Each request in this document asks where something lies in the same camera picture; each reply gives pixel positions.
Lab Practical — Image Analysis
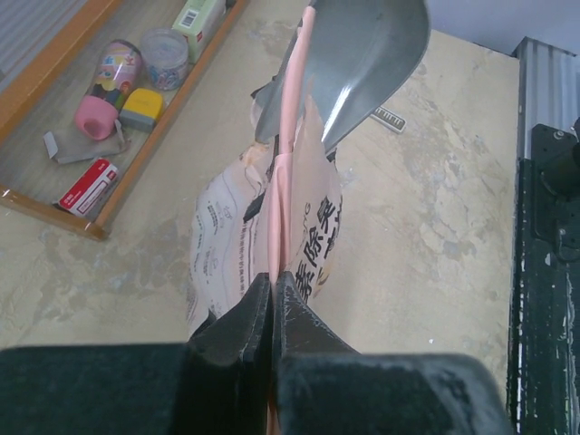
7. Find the pink cat litter bag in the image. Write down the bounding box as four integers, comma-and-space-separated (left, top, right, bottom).
177, 6, 342, 434

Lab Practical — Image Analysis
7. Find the silver metal scoop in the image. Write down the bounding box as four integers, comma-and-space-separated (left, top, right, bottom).
254, 0, 430, 153

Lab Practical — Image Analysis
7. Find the green white box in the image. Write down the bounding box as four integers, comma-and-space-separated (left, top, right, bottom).
172, 0, 227, 63

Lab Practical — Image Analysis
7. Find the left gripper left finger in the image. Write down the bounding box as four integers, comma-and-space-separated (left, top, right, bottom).
1, 274, 273, 434

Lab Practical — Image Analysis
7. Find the orange wooden shelf rack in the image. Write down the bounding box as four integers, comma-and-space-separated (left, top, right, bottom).
1, 1, 245, 240

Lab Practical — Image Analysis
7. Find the red white small box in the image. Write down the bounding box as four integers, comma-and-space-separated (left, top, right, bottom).
54, 158, 119, 218

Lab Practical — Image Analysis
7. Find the black base frame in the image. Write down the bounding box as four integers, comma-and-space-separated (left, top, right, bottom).
507, 124, 579, 434

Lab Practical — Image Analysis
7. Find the grey ruler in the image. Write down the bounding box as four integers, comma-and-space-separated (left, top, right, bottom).
371, 107, 407, 134

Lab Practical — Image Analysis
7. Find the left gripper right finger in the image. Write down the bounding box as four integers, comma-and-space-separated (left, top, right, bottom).
273, 272, 514, 434

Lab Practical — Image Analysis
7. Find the clear round jar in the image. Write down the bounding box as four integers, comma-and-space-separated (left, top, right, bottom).
140, 28, 189, 91

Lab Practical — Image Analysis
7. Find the grey folded clip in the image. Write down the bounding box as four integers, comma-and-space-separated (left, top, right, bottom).
43, 121, 129, 164

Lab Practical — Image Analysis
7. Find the aluminium rail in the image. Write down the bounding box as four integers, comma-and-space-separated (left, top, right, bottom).
514, 37, 579, 159

